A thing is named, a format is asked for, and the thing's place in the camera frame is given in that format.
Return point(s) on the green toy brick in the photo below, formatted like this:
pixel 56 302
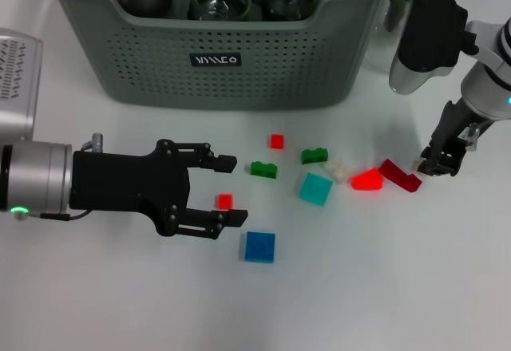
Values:
pixel 263 169
pixel 314 156

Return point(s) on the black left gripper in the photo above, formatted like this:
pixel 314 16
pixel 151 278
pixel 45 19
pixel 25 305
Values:
pixel 120 183

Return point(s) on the blue square toy block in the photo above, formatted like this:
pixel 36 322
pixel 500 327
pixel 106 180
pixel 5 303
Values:
pixel 259 247

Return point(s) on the teal square toy block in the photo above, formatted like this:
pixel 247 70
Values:
pixel 315 189

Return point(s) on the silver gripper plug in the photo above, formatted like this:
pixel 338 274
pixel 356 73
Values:
pixel 96 141
pixel 471 135

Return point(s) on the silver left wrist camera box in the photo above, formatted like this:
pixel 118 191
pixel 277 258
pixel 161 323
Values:
pixel 16 87

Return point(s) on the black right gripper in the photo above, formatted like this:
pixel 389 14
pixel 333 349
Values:
pixel 455 127

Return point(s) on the grey-green perforated storage bin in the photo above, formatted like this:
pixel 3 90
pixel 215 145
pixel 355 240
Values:
pixel 159 68

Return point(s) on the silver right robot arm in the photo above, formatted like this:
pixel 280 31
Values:
pixel 487 87

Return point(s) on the dark red toy brick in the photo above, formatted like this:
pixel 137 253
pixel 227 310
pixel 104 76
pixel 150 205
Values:
pixel 399 174

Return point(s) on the white toy brick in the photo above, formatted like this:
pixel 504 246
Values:
pixel 337 171
pixel 416 164

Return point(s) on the small red square block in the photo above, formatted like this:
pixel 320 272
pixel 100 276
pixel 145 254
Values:
pixel 225 201
pixel 277 142

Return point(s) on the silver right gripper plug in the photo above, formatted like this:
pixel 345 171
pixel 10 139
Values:
pixel 471 135

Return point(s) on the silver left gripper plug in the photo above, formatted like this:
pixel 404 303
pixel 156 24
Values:
pixel 96 141

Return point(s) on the bright red toy brick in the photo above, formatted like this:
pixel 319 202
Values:
pixel 367 180

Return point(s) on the glass carafe with black lid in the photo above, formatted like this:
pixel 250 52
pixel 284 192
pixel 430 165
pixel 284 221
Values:
pixel 377 52

